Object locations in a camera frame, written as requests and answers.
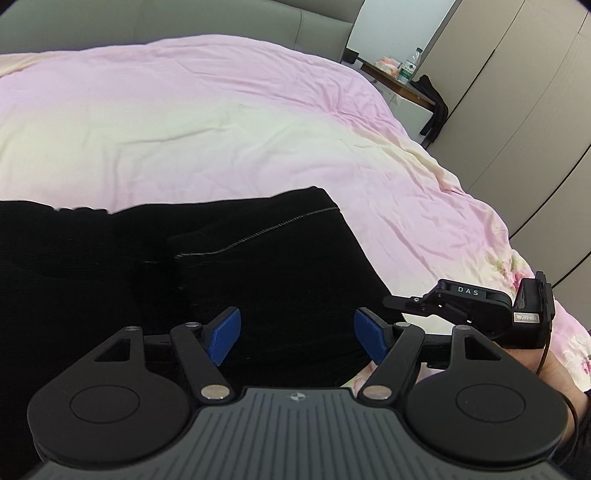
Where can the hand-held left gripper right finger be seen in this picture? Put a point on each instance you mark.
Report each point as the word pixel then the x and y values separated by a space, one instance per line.
pixel 371 336

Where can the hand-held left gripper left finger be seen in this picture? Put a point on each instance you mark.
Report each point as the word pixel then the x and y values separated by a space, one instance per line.
pixel 225 336

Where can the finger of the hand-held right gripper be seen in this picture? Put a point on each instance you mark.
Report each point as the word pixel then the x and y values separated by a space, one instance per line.
pixel 415 305

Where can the black pants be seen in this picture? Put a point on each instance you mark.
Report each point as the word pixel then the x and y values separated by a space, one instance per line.
pixel 231 277

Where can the person's right hand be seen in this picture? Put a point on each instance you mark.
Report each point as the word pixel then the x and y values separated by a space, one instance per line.
pixel 531 369

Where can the beige wardrobe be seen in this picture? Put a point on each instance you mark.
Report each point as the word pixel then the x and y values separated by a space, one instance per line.
pixel 517 115

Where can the black hanging cloth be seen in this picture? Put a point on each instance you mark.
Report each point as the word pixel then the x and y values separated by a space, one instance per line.
pixel 434 106

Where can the white bedside table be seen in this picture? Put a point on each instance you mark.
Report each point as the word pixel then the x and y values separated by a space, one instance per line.
pixel 406 99

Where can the pink floral blanket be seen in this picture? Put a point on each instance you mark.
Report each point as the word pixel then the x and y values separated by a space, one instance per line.
pixel 184 115

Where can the clear water bottle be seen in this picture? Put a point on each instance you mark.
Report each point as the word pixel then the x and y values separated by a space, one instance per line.
pixel 408 67

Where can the pink packet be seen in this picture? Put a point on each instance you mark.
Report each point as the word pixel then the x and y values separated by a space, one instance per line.
pixel 388 65

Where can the small black box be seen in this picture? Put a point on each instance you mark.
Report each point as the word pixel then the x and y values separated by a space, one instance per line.
pixel 352 56

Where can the grey padded headboard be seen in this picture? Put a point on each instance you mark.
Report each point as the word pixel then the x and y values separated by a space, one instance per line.
pixel 207 21

